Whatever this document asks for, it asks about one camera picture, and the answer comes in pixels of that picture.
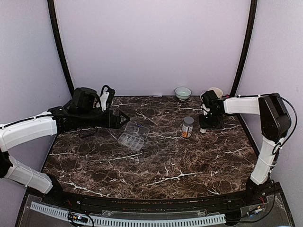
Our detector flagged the left black frame post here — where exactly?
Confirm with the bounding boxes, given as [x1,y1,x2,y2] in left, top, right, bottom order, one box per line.
[47,0,75,96]

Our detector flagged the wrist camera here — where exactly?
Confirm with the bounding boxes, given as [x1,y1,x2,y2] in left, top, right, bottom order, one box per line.
[96,85,116,112]
[201,103,210,115]

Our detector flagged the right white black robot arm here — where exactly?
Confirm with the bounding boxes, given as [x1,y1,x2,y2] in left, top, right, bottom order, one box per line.
[199,90,298,205]

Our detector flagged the black frame post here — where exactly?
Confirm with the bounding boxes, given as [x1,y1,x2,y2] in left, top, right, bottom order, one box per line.
[230,0,258,96]
[47,0,75,96]

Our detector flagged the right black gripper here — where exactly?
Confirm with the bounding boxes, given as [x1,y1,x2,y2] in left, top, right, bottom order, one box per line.
[199,110,222,129]

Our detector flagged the clear plastic pill organizer box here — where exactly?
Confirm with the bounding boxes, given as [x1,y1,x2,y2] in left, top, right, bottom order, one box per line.
[117,122,150,151]

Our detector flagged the right black frame post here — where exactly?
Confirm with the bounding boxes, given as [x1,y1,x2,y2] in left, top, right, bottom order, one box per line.
[230,0,258,96]

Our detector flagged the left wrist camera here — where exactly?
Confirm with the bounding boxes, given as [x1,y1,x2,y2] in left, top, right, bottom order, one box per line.
[96,85,116,112]

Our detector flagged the cream printed mug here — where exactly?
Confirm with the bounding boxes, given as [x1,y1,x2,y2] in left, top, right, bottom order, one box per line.
[208,87,223,99]

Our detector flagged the right celadon green bowl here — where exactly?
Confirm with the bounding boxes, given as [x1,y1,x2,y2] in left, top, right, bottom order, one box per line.
[174,87,192,101]

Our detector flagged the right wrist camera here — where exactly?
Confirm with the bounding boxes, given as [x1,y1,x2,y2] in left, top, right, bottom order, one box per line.
[201,103,210,115]

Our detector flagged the amber pill bottle grey cap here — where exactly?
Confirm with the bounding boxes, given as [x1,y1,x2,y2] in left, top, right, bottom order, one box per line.
[182,116,194,138]

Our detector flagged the white slotted cable duct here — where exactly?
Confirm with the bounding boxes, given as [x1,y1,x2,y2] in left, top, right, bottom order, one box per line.
[30,202,226,227]

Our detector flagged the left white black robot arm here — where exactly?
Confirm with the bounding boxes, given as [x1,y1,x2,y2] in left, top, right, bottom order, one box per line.
[0,85,130,206]

